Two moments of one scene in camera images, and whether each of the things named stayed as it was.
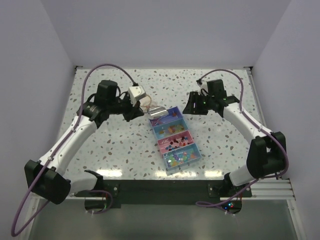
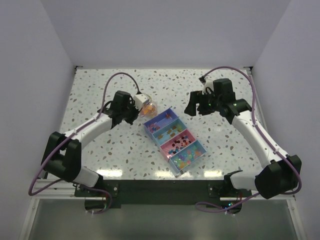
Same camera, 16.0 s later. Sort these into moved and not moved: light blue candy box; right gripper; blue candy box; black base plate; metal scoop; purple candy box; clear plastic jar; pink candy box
Moved: light blue candy box; purple candy box; metal scoop; pink candy box; blue candy box
Not moved: clear plastic jar; black base plate; right gripper
